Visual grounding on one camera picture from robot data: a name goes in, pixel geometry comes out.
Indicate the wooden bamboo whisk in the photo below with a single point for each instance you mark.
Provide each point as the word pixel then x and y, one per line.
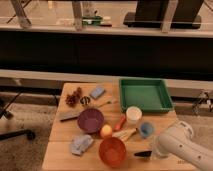
pixel 124 135

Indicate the orange carrot toy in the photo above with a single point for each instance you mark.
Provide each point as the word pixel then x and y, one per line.
pixel 120 123

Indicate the green plastic tray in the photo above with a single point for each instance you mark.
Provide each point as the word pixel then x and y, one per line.
pixel 150 95

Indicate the brown pine cone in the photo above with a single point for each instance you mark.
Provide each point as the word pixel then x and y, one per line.
pixel 72 99

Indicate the black office chair base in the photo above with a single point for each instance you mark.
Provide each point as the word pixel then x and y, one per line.
pixel 12 130

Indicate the light wooden spoon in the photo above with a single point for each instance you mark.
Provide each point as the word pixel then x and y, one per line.
pixel 112 101

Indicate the blue sponge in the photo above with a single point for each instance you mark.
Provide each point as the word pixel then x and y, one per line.
pixel 97 92

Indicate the black handled brush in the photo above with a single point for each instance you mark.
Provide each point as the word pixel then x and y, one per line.
pixel 143 154

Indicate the crumpled blue cloth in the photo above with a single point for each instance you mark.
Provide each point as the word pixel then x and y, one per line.
pixel 80 144

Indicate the black white round object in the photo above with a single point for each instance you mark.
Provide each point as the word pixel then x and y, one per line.
pixel 85 100

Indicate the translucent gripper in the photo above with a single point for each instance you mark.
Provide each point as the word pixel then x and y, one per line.
pixel 157 149

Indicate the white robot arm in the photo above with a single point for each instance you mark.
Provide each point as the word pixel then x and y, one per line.
pixel 177 140

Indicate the small blue cup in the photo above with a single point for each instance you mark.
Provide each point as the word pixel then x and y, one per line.
pixel 146 129

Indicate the purple plastic bowl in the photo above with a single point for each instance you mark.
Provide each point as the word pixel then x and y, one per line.
pixel 90 120

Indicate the grey flat scrub brush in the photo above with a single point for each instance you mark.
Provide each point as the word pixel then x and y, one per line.
pixel 68 116

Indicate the red plastic bowl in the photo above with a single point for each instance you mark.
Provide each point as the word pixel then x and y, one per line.
pixel 112 152

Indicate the black monitor base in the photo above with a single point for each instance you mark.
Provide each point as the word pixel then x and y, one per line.
pixel 150 14

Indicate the white round container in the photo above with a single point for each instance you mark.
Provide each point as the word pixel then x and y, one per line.
pixel 133 115

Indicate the yellow red apple toy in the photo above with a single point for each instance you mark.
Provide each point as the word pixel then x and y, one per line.
pixel 106 131

